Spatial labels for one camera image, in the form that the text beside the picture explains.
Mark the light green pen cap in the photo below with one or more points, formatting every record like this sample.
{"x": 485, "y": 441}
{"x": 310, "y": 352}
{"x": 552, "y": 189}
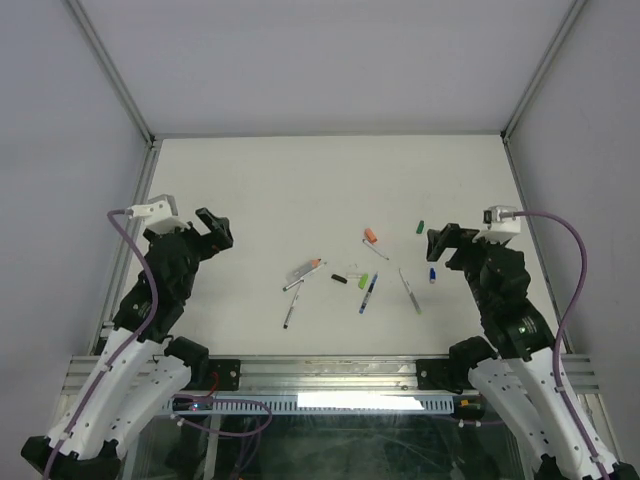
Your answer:
{"x": 363, "y": 281}

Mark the white slotted cable duct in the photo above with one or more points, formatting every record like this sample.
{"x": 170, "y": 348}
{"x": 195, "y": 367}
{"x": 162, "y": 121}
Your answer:
{"x": 317, "y": 403}

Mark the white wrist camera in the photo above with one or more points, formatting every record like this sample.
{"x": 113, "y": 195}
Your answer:
{"x": 500, "y": 225}
{"x": 159, "y": 215}

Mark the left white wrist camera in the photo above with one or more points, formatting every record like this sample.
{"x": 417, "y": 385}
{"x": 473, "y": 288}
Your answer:
{"x": 159, "y": 215}

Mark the black pen cap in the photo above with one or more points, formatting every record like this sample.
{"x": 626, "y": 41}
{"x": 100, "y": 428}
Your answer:
{"x": 339, "y": 278}

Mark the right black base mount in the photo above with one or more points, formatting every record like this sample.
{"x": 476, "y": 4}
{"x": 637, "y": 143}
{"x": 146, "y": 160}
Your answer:
{"x": 440, "y": 374}

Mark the white pen black end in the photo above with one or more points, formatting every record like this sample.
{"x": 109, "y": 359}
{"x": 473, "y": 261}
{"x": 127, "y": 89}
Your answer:
{"x": 292, "y": 305}

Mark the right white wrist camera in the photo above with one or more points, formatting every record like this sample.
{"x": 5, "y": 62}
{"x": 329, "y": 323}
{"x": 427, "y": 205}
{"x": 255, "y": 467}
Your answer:
{"x": 500, "y": 225}

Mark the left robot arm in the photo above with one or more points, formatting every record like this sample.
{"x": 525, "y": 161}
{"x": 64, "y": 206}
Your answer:
{"x": 140, "y": 367}

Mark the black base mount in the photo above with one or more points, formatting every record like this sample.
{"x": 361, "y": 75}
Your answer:
{"x": 440, "y": 374}
{"x": 220, "y": 372}

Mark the aluminium mounting rail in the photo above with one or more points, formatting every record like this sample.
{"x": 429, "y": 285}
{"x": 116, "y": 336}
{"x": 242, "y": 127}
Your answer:
{"x": 291, "y": 374}

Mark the white pen dark green end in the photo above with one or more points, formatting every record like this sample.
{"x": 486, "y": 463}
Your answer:
{"x": 289, "y": 286}

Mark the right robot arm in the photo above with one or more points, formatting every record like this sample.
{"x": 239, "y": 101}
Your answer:
{"x": 513, "y": 364}

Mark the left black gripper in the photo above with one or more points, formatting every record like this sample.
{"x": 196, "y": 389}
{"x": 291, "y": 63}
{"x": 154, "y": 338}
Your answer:
{"x": 218, "y": 238}

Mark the blue gel pen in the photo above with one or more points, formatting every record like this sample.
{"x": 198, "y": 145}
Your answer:
{"x": 368, "y": 293}

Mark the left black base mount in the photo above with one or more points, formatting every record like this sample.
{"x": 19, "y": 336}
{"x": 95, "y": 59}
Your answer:
{"x": 220, "y": 372}

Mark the white pen light green end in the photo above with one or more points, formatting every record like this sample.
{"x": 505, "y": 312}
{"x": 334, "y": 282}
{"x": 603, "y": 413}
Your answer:
{"x": 410, "y": 292}

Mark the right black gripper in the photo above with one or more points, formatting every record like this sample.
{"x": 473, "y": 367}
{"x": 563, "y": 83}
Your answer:
{"x": 451, "y": 236}

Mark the orange pen cap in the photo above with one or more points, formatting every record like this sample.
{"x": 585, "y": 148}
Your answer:
{"x": 370, "y": 236}

